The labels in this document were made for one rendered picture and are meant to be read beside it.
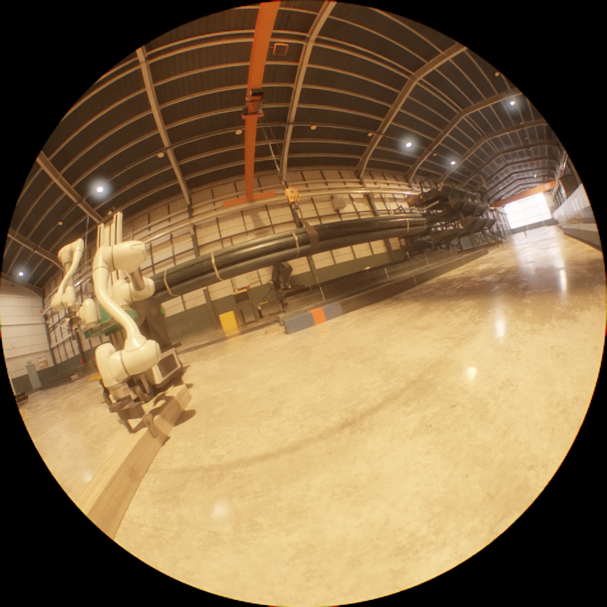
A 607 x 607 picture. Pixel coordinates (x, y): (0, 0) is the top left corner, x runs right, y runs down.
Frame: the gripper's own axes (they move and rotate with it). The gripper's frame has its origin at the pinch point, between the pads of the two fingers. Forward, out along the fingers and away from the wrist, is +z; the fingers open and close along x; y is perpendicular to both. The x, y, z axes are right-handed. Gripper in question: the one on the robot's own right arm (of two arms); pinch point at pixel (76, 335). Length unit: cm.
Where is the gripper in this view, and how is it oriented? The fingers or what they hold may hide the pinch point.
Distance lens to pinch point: 178.5
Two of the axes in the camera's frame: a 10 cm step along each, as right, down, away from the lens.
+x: -9.3, 3.0, -2.2
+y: -2.2, 0.2, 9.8
